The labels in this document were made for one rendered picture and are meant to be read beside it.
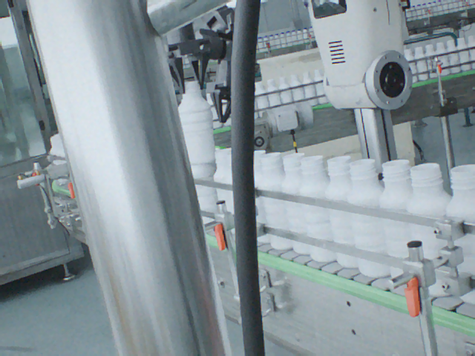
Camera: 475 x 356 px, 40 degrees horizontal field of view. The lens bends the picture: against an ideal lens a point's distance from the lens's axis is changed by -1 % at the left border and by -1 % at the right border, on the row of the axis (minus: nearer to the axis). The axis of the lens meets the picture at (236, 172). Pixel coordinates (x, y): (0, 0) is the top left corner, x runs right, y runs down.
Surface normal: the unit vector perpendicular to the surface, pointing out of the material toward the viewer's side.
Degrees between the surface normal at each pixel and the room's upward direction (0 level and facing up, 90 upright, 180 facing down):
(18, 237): 90
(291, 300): 90
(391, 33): 101
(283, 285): 90
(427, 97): 90
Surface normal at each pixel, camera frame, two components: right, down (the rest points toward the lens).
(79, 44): -0.12, 0.22
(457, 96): 0.22, 0.14
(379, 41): 0.53, 0.24
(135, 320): -0.36, 0.25
